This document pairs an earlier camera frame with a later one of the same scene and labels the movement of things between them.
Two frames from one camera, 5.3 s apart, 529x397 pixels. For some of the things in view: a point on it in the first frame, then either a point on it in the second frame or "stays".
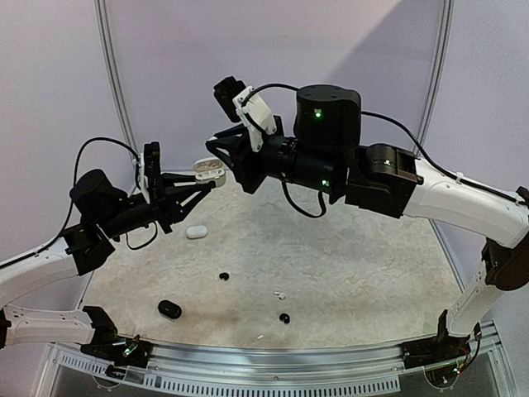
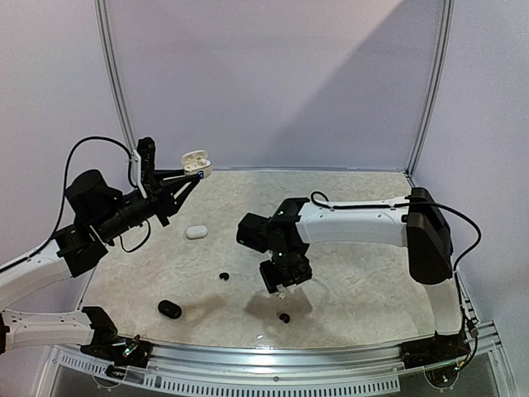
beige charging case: [210, 169] -> [197, 160]
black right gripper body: [245, 161] -> [285, 279]
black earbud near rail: [284, 318] stays
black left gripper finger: [186, 205] -> [180, 197]
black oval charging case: [169, 309] stays
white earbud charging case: [198, 231] stays
